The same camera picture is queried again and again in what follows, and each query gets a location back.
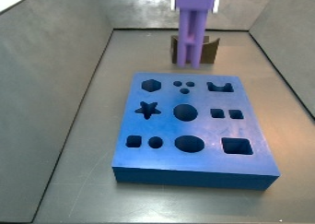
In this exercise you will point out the purple three prong object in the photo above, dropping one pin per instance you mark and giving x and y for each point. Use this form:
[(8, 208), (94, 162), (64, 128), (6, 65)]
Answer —
[(193, 12)]

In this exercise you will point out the dark curved fixture stand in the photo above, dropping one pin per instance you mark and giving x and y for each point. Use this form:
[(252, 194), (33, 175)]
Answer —
[(208, 50)]

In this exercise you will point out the blue foam shape board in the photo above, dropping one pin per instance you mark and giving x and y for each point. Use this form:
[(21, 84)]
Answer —
[(189, 133)]

